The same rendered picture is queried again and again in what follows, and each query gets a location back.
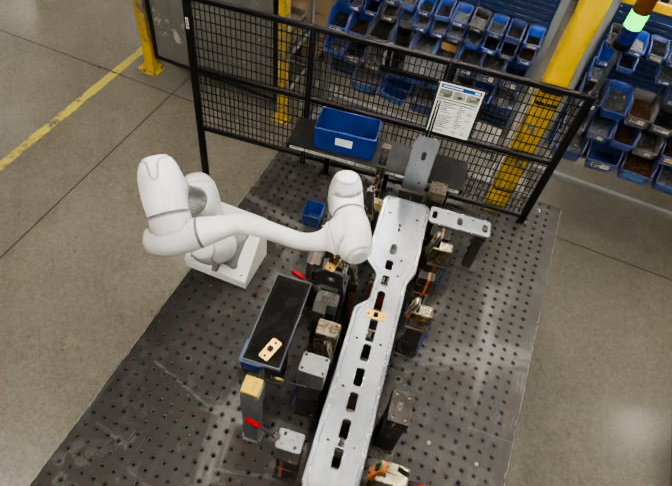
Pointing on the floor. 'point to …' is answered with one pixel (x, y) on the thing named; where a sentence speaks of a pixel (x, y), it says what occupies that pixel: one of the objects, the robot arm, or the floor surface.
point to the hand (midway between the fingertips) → (334, 255)
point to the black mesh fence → (354, 93)
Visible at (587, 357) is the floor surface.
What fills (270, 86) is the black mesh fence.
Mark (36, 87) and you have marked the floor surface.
